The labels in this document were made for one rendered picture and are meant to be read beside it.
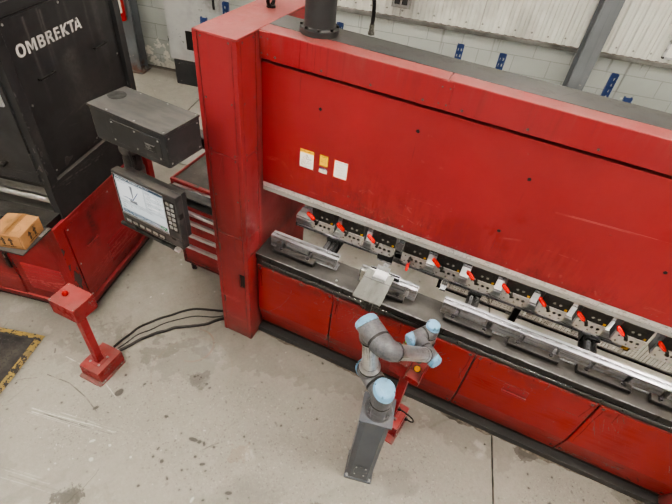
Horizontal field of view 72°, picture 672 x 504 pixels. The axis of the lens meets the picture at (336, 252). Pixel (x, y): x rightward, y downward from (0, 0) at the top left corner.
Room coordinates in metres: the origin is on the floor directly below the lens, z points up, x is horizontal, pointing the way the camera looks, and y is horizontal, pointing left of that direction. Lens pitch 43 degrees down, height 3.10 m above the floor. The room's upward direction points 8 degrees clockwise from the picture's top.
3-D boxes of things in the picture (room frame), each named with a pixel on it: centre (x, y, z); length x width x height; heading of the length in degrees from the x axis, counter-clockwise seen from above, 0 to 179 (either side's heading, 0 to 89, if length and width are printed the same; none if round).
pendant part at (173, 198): (1.95, 1.03, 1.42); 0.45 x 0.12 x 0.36; 67
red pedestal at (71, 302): (1.72, 1.57, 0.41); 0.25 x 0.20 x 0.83; 161
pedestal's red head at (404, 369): (1.62, -0.54, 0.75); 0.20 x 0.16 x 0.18; 62
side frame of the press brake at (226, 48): (2.59, 0.55, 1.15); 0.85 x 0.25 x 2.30; 161
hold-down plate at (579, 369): (1.58, -1.62, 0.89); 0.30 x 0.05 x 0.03; 71
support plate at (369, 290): (1.96, -0.26, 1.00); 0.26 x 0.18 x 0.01; 161
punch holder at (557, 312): (1.77, -1.23, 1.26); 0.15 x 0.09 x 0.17; 71
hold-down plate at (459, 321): (1.84, -0.86, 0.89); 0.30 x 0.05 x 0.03; 71
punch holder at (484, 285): (1.91, -0.85, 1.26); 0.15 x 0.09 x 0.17; 71
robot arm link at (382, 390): (1.27, -0.33, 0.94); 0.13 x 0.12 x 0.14; 33
